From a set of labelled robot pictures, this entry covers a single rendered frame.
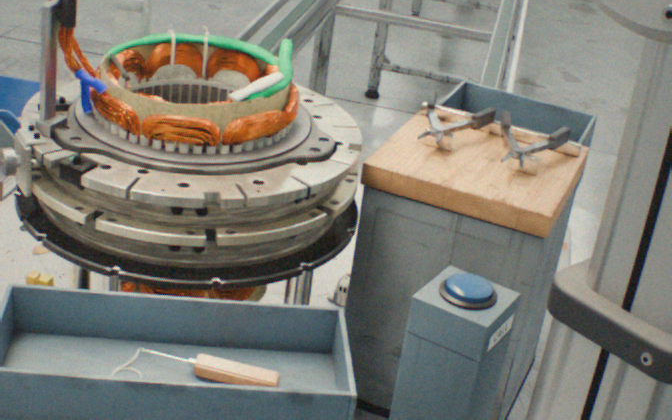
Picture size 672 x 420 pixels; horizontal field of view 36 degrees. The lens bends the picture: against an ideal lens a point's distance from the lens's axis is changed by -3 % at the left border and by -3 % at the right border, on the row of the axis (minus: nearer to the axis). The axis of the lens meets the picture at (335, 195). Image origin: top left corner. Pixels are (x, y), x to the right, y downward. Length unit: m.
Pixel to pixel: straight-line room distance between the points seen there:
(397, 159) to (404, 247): 0.09
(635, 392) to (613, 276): 0.07
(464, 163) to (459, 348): 0.25
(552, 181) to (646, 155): 0.47
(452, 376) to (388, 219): 0.21
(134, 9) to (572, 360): 0.59
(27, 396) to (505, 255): 0.50
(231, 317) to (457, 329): 0.20
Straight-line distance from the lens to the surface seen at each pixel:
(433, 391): 0.92
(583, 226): 3.54
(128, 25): 1.07
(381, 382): 1.15
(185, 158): 0.91
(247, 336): 0.81
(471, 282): 0.90
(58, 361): 0.79
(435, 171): 1.04
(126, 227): 0.89
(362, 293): 1.10
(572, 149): 1.14
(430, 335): 0.90
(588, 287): 0.66
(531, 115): 1.30
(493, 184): 1.04
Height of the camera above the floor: 1.48
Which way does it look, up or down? 26 degrees down
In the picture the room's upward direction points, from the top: 8 degrees clockwise
